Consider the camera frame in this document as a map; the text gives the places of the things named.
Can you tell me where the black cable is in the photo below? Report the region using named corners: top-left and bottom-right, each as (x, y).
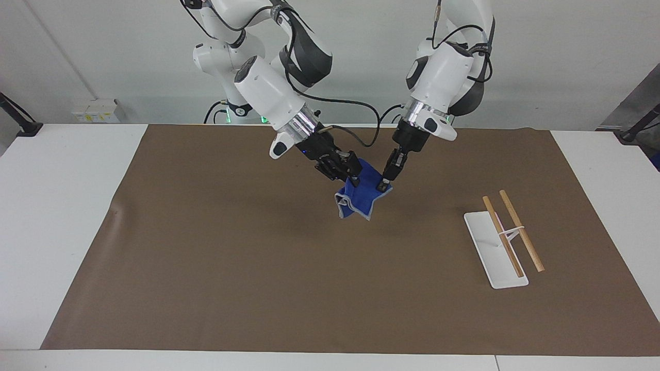
top-left (203, 100), bottom-right (228, 125)
top-left (285, 46), bottom-right (383, 148)
top-left (431, 0), bottom-right (496, 84)

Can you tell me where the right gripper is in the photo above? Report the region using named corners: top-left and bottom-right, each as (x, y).
top-left (295, 124), bottom-right (362, 187)

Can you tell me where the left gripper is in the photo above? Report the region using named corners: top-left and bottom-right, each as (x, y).
top-left (392, 120), bottom-right (432, 156)

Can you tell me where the black stand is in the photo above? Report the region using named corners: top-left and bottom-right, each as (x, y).
top-left (0, 92), bottom-right (44, 138)
top-left (618, 103), bottom-right (660, 145)

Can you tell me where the white rack with wooden bars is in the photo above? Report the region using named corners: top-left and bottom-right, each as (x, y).
top-left (464, 190), bottom-right (546, 290)

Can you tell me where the blue towel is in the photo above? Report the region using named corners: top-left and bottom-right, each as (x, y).
top-left (334, 158), bottom-right (393, 221)

